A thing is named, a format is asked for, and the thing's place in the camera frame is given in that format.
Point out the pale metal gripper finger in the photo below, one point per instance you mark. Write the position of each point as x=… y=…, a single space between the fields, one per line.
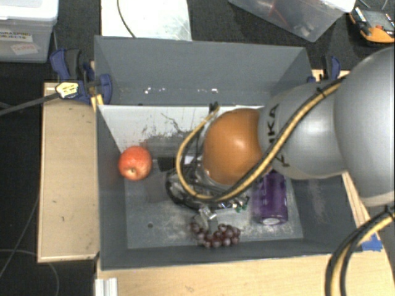
x=213 y=221
x=201 y=216

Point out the dark purple grape bunch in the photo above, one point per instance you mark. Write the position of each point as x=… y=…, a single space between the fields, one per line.
x=224 y=235

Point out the red apple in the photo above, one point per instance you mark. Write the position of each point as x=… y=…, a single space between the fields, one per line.
x=135 y=162

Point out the pale wood board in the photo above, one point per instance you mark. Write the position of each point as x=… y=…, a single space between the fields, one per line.
x=68 y=177

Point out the grey metal bin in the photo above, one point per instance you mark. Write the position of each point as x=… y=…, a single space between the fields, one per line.
x=185 y=69

